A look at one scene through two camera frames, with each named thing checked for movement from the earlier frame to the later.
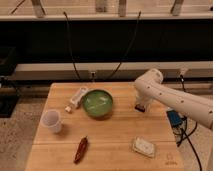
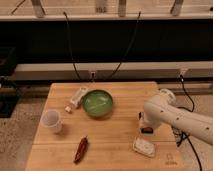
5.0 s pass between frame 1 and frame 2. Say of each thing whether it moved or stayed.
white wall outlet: stayed
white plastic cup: stayed
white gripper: moved
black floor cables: stayed
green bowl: stayed
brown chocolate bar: moved
